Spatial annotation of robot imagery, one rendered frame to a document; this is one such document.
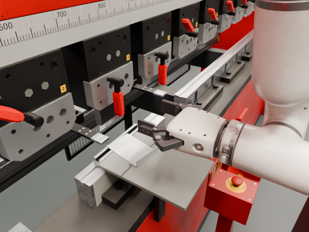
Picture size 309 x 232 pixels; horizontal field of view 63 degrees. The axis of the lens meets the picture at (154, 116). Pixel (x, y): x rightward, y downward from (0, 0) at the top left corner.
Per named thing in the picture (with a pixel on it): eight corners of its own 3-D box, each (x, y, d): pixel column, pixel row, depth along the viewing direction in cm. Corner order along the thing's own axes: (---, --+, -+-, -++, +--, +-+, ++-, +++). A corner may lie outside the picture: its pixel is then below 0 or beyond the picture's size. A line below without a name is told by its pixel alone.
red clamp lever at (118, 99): (122, 118, 60) (119, 80, 55) (109, 113, 62) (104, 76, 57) (127, 115, 61) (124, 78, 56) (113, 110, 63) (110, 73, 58)
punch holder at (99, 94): (94, 114, 57) (83, 41, 48) (68, 104, 61) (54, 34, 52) (134, 89, 68) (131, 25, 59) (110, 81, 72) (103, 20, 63)
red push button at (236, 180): (239, 192, 89) (241, 185, 87) (228, 188, 91) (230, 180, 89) (242, 184, 92) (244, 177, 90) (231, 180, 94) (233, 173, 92)
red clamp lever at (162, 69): (165, 86, 74) (165, 54, 69) (153, 83, 76) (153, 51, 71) (168, 84, 75) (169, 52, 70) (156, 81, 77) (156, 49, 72)
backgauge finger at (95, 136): (92, 156, 74) (89, 142, 71) (35, 128, 85) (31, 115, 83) (118, 135, 82) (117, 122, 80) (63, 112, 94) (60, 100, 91)
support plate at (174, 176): (185, 211, 57) (185, 208, 57) (98, 167, 69) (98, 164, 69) (214, 164, 70) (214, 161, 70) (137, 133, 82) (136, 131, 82)
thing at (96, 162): (102, 169, 72) (101, 161, 70) (94, 165, 73) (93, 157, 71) (142, 133, 86) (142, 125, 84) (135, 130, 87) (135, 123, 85)
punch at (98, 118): (102, 132, 68) (98, 101, 62) (97, 130, 68) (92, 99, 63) (126, 115, 75) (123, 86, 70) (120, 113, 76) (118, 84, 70)
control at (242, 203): (245, 225, 91) (256, 191, 81) (203, 206, 98) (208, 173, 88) (257, 188, 105) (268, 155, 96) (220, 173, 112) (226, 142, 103)
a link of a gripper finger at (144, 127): (158, 149, 48) (130, 138, 51) (167, 141, 51) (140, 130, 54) (158, 136, 47) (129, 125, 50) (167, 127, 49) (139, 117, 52)
